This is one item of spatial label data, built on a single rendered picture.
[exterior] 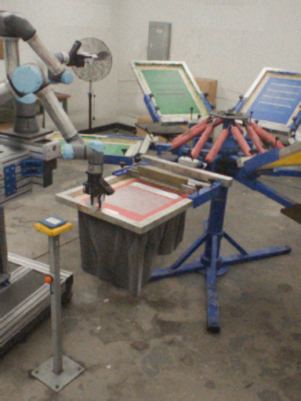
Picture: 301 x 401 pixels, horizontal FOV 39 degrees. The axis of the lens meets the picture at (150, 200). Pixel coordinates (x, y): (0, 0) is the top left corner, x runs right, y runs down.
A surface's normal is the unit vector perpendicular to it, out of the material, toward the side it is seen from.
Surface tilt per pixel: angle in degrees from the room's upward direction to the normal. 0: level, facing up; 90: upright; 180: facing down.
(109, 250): 92
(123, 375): 0
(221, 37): 90
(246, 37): 90
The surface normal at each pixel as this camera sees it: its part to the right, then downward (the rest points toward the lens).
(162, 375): 0.06, -0.92
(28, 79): 0.23, 0.33
